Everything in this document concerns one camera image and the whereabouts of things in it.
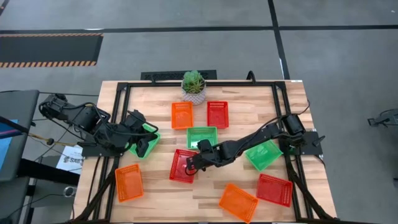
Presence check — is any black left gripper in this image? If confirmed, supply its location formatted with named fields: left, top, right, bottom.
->
left=123, top=109, right=160, bottom=158

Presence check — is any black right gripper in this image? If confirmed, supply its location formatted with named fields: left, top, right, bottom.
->
left=185, top=139, right=227, bottom=176

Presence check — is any green plastic mesh basket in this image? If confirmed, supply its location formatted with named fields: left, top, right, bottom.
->
left=186, top=126, right=218, bottom=150
left=127, top=123, right=162, bottom=160
left=244, top=139, right=284, bottom=172

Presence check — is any red plastic mesh basket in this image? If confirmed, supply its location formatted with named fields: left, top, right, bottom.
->
left=256, top=173, right=294, bottom=208
left=169, top=149, right=200, bottom=184
left=206, top=100, right=229, bottom=129

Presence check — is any orange plastic mesh basket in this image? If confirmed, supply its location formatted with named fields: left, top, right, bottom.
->
left=171, top=101, right=194, bottom=130
left=218, top=182, right=259, bottom=224
left=114, top=164, right=145, bottom=203

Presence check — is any black perforated strip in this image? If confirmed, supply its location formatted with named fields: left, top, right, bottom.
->
left=140, top=69, right=218, bottom=81

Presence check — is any succulent in white pot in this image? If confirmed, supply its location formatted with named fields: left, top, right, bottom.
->
left=181, top=70, right=207, bottom=106

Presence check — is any white printed paper sheet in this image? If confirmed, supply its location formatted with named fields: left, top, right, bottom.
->
left=55, top=145, right=85, bottom=175

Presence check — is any round grey disc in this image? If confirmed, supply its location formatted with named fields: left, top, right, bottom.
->
left=63, top=185, right=77, bottom=198

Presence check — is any black hazard-striped floor mat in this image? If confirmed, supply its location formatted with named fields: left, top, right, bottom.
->
left=0, top=33, right=104, bottom=68

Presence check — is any black tripod stand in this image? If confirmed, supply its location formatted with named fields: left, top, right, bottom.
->
left=367, top=108, right=398, bottom=128

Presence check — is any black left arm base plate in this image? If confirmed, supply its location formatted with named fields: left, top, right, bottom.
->
left=81, top=136, right=125, bottom=157

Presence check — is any black metal table frame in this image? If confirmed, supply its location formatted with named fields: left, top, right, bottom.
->
left=73, top=80, right=340, bottom=224

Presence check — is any yellow cable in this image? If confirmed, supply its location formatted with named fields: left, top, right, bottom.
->
left=27, top=132, right=77, bottom=147

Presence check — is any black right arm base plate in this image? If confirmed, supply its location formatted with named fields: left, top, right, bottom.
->
left=278, top=130, right=324, bottom=156

